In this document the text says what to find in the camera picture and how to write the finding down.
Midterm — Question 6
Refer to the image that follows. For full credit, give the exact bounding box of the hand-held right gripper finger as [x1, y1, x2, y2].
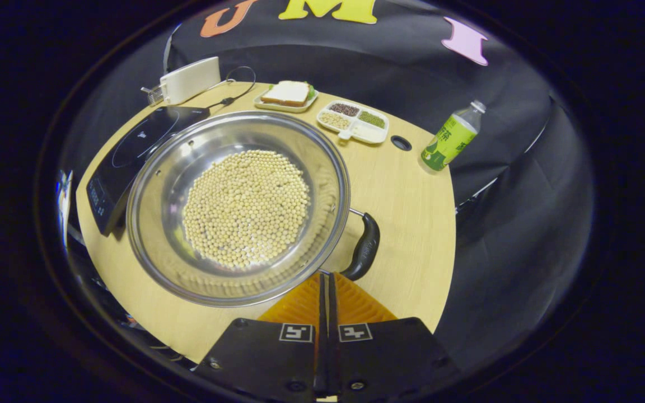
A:
[328, 273, 460, 398]
[197, 273, 328, 401]

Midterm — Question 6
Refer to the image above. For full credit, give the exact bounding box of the steel pot with black handle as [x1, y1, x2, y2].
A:
[127, 111, 381, 307]

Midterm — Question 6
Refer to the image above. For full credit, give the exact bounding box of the black induction cooktop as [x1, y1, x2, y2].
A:
[86, 106, 211, 237]

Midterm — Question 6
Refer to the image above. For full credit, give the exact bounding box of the pile of soybeans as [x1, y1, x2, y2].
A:
[181, 149, 311, 270]

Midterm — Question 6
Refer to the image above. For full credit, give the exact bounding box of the white divided dish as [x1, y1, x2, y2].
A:
[317, 100, 389, 144]

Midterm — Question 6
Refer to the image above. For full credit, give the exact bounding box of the heap of pale beans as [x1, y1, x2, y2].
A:
[320, 113, 351, 130]

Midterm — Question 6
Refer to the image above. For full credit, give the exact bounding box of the green label drink bottle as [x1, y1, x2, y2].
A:
[420, 100, 487, 172]

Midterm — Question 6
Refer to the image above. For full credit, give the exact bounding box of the small white plate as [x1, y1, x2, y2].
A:
[254, 84, 319, 114]

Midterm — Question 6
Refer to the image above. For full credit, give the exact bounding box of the sandwich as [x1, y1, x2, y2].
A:
[261, 81, 315, 107]

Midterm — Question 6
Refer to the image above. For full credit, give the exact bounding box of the white toaster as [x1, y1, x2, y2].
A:
[159, 57, 222, 106]

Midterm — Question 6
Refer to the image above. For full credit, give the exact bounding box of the small clear glass cup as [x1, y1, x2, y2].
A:
[141, 85, 165, 107]

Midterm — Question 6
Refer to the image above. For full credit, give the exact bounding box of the black power cable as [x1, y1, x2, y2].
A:
[205, 66, 257, 110]

